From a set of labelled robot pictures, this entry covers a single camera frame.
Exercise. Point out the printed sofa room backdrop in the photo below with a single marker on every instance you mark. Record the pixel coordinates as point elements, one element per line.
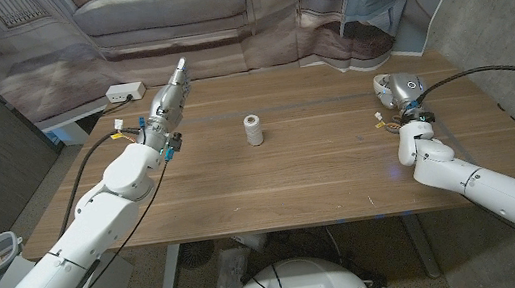
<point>170,25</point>

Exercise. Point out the white thread spool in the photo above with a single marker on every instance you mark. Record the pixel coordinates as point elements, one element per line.
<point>253,132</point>

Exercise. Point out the white power strip box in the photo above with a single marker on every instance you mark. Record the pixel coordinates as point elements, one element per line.
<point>125,92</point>

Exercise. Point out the white low shelf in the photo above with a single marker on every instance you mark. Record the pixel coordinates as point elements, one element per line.
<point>71,127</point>

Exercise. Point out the clear plastic bag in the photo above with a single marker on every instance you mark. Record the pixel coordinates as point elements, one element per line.
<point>231,279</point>

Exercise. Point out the grey metal table leg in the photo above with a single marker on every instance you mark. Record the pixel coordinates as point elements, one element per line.
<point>170,277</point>
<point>421,247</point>

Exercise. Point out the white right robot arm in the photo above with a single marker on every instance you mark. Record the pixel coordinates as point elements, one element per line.
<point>491,192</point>

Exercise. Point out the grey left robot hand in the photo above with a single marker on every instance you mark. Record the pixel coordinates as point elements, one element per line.
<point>166,109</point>

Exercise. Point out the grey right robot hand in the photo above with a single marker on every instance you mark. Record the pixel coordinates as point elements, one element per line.
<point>401,88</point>

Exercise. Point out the black round fan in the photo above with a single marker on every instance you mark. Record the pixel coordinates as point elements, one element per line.
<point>196,254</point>

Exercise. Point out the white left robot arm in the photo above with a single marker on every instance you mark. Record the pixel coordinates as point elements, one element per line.
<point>66,256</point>

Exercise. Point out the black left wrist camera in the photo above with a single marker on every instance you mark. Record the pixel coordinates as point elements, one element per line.
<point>174,143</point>

